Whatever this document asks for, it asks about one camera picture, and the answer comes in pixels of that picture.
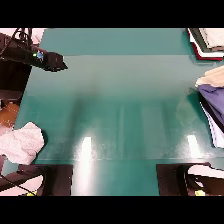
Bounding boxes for red folded garment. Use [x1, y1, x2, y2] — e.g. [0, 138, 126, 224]
[186, 29, 224, 62]

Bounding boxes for cream folded garment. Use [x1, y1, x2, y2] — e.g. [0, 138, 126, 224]
[199, 28, 224, 50]

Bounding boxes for black cable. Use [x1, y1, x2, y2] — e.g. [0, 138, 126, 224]
[11, 28, 34, 45]

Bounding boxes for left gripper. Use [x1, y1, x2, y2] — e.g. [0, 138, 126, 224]
[43, 51, 69, 73]

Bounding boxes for black garment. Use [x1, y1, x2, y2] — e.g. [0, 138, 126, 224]
[199, 95, 224, 135]

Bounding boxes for purple garment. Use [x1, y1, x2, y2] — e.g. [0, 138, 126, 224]
[197, 83, 224, 126]

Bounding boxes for white garment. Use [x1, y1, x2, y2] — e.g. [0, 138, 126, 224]
[0, 121, 46, 166]

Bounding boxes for pale lilac garment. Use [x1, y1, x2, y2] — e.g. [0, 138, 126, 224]
[200, 103, 224, 150]

